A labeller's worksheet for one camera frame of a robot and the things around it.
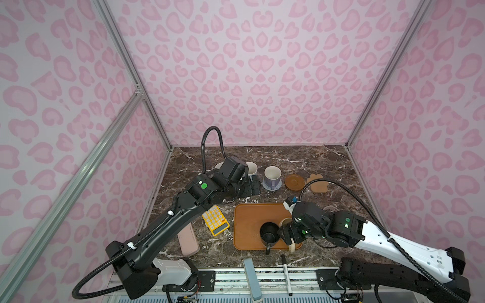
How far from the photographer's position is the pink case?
802 mm

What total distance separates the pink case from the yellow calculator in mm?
76

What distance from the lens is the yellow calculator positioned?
87 centimetres
